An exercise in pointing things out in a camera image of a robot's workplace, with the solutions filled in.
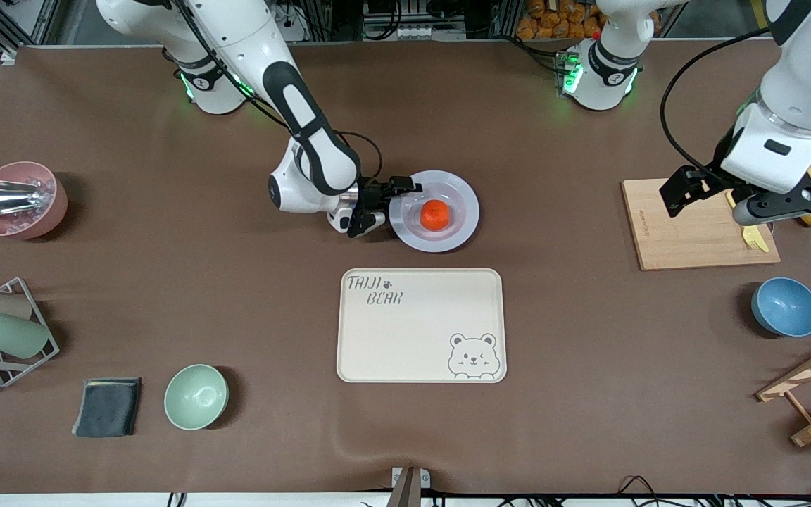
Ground clear ice cubes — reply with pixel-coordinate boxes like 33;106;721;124
0;177;56;234

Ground white slim power strip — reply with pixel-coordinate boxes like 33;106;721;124
395;25;470;41

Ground grey wire cup rack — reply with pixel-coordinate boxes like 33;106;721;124
0;277;61;388

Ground pile of orange buns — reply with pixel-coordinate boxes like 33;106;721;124
516;0;607;40

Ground pale green bowl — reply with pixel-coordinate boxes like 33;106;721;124
164;363;230;431

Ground wooden cutting board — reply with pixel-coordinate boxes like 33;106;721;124
622;176;781;272

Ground dark grey folded cloth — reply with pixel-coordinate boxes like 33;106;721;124
71;377;143;439

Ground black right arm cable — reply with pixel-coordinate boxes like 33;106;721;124
335;130;384;185

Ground orange fruit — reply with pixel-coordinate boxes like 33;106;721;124
420;199;452;232

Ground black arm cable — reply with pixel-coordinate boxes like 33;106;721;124
335;130;384;185
660;27;772;175

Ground pink bowl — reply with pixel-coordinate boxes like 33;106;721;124
0;162;68;240

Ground white power strip with plugs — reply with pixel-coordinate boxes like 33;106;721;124
275;0;308;43

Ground yellow plastic fork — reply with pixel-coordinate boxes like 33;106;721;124
726;191;762;251

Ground lavender round plate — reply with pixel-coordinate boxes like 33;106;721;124
388;170;481;254

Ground blue bowl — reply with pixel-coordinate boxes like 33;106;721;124
751;277;811;338

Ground cream bear print tray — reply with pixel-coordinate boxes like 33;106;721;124
336;268;508;384

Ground wooden drying rack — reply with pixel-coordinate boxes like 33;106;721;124
755;331;811;448

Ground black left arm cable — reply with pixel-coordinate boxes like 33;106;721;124
660;27;772;175

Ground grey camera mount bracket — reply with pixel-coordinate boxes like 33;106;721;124
386;466;432;507

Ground mint green cup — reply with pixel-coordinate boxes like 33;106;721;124
0;312;51;360

